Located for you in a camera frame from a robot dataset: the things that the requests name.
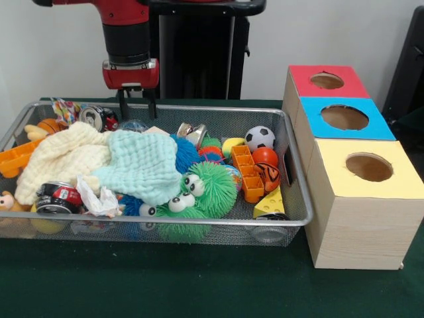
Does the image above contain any small green spiky ball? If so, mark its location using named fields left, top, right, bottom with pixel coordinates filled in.
left=154, top=193, right=206, bottom=242

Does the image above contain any orange toy block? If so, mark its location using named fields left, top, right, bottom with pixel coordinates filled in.
left=231, top=144, right=266, bottom=203

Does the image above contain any shallow clear mesh bin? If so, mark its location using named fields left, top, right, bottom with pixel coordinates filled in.
left=0, top=101, right=314, bottom=247

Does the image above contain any small soccer ball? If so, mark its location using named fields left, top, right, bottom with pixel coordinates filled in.
left=245, top=126, right=276, bottom=153

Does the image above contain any cream muslin cloth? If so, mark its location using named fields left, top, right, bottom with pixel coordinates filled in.
left=15, top=121, right=113, bottom=205

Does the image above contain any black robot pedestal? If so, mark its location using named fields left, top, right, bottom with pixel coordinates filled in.
left=151, top=10, right=251, bottom=100

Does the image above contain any mint green muslin cloth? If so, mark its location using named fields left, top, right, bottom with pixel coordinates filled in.
left=93, top=127, right=183, bottom=206

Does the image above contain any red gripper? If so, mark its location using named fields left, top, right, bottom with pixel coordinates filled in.
left=101, top=58, right=160, bottom=121

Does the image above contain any yellow cheese wedge toy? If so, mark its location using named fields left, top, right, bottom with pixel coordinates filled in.
left=253, top=185, right=286, bottom=219

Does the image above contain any wooden box with three holes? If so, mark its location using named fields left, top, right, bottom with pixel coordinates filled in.
left=283, top=64, right=424, bottom=270

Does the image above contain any red and black soda can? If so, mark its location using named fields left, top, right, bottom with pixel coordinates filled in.
left=35, top=182, right=83, bottom=215

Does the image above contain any large green spiky ball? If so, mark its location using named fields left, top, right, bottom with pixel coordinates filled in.
left=182, top=159, right=238, bottom=218

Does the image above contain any small red ball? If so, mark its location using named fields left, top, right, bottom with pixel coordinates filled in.
left=252, top=146, right=280, bottom=168

